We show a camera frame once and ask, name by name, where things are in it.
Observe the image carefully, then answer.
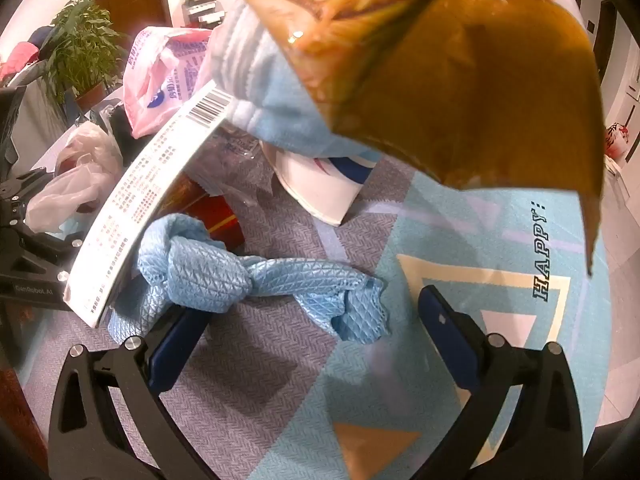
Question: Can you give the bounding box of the blue textured cloth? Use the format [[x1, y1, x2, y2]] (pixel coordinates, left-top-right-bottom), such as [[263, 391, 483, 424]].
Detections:
[[107, 212, 393, 346]]

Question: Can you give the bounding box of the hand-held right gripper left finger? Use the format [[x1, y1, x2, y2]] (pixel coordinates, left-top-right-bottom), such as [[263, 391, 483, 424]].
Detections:
[[47, 306, 216, 480]]

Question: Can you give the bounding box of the reddish translucent plastic bag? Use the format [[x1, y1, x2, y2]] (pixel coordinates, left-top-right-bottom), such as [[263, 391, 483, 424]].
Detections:
[[55, 122, 123, 176]]

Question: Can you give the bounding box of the green potted plant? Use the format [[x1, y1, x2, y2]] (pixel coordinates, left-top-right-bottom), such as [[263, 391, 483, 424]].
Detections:
[[42, 0, 126, 111]]

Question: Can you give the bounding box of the blue patterned floor mat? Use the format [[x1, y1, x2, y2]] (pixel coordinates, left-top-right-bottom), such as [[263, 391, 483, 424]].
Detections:
[[15, 150, 613, 480]]

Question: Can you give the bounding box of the red bag by wall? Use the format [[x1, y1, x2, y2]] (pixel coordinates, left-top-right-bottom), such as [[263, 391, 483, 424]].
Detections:
[[605, 120, 633, 161]]

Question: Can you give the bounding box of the red garment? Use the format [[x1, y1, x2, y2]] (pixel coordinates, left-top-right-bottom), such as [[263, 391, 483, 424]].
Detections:
[[0, 25, 56, 86]]

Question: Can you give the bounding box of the red cardboard box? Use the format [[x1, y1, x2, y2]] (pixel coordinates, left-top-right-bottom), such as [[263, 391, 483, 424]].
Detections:
[[160, 175, 246, 256]]

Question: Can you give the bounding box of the white blue paper cup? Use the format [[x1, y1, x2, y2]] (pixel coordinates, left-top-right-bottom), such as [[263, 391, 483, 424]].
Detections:
[[260, 140, 378, 226]]

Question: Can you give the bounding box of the pink bag with blue logo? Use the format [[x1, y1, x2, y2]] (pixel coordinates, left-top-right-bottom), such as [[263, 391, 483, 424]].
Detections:
[[122, 25, 216, 141]]

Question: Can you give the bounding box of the white plastic bag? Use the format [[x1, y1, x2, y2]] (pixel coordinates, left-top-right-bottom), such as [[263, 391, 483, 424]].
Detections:
[[25, 162, 118, 233]]

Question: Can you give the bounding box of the blue snack wrapper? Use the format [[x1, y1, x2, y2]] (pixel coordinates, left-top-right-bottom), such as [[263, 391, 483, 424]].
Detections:
[[202, 0, 606, 276]]

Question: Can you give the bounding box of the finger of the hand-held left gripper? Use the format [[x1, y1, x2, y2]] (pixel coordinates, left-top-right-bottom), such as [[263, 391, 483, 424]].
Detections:
[[0, 167, 53, 228], [0, 227, 88, 286]]

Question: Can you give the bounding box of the white barcode carton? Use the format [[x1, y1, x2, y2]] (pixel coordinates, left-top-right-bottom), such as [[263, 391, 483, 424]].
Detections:
[[65, 82, 236, 328]]

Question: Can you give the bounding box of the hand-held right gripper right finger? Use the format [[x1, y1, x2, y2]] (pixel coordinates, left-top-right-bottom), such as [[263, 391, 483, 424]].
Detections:
[[417, 285, 586, 480]]

